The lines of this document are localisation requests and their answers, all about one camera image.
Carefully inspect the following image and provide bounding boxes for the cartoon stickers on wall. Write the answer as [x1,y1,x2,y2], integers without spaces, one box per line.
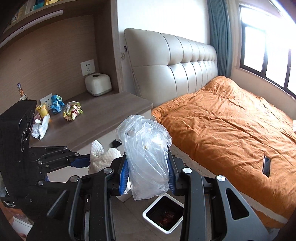
[16,82,29,100]

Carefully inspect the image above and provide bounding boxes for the pink wrapper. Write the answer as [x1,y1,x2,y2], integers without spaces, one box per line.
[35,118,42,125]

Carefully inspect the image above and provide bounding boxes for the right white wall socket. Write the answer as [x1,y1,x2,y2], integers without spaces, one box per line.
[80,59,95,76]

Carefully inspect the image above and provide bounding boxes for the teal curtain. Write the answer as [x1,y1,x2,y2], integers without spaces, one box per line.
[207,0,232,78]

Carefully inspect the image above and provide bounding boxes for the white under-shelf light bar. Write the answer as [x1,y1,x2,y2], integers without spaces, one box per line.
[0,10,63,48]

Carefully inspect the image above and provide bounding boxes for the clear plastic bag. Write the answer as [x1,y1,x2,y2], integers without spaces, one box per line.
[116,115,172,201]

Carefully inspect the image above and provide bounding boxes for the blue wrapper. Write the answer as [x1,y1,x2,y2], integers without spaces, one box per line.
[51,95,65,114]

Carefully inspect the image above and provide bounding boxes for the dark framed window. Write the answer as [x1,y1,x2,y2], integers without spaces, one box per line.
[239,3,295,97]

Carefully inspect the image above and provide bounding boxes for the white tissue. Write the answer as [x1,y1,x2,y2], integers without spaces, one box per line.
[88,140,121,175]

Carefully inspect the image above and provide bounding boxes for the gold foil wrapper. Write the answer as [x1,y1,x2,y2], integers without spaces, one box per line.
[63,101,83,121]

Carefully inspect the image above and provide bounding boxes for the black phone on bed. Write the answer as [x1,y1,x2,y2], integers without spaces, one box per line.
[262,156,271,177]

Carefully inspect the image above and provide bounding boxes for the white toaster-like box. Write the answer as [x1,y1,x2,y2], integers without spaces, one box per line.
[85,73,112,96]

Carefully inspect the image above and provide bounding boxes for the left white wall socket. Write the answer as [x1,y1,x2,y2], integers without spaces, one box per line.
[40,93,53,110]

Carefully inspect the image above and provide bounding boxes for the row of upright books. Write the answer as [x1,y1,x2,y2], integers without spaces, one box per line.
[8,0,60,26]

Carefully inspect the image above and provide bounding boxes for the white wall socket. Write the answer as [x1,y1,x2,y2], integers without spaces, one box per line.
[40,93,53,110]
[80,59,95,76]

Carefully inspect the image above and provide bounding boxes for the orange bed cover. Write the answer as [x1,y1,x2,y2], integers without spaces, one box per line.
[152,76,295,228]

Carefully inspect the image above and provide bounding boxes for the cream padded headboard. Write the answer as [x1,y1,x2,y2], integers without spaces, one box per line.
[124,28,218,107]

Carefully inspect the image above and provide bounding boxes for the white paper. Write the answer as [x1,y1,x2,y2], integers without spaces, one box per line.
[31,115,50,140]

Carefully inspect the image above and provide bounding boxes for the white square trash bin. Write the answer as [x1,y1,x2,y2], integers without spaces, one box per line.
[142,193,184,235]

